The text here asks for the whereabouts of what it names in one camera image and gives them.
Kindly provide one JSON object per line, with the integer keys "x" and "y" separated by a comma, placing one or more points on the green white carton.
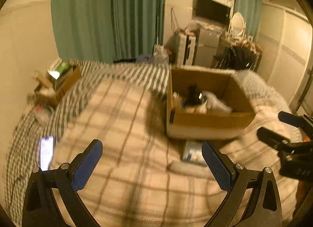
{"x": 58, "y": 68}

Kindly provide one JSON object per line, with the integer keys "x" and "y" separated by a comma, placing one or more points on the small plastic packet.
{"x": 192, "y": 153}

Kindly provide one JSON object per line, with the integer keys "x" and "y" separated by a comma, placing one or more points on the white suitcase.
{"x": 184, "y": 48}

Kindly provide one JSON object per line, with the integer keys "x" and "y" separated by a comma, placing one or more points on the smartphone with lit screen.
{"x": 46, "y": 152}

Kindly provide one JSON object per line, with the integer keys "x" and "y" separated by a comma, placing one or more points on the large open cardboard box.
{"x": 196, "y": 122}

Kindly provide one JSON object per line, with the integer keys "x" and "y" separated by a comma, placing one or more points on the white slatted wardrobe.
{"x": 285, "y": 37}

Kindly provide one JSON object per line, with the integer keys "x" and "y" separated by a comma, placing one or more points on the cream plaid blanket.
{"x": 132, "y": 185}

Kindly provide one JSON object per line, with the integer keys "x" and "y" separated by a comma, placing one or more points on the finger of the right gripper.
{"x": 290, "y": 119}
{"x": 271, "y": 138}

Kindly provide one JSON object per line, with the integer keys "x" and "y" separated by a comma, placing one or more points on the black wall television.
{"x": 211, "y": 10}

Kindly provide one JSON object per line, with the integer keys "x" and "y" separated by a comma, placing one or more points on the clear water jug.
{"x": 160, "y": 55}

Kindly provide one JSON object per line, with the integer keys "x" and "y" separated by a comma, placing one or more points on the small cardboard box of items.
{"x": 50, "y": 91}

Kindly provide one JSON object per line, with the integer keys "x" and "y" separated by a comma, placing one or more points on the grey mini fridge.
{"x": 207, "y": 42}

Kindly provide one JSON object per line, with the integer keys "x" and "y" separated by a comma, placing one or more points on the black jacket on chair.
{"x": 235, "y": 58}

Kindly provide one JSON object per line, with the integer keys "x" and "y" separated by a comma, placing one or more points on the teal curtain by wardrobe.
{"x": 251, "y": 10}

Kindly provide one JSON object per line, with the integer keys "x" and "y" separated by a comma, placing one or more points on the white oval vanity mirror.
{"x": 237, "y": 26}

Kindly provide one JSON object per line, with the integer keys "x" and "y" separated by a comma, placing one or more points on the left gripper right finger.
{"x": 263, "y": 207}

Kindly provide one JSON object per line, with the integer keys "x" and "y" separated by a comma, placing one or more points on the grey gingham bed sheet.
{"x": 23, "y": 155}

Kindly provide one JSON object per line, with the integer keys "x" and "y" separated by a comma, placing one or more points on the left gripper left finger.
{"x": 40, "y": 207}

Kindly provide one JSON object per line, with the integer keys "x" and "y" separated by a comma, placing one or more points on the large teal curtain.
{"x": 107, "y": 30}

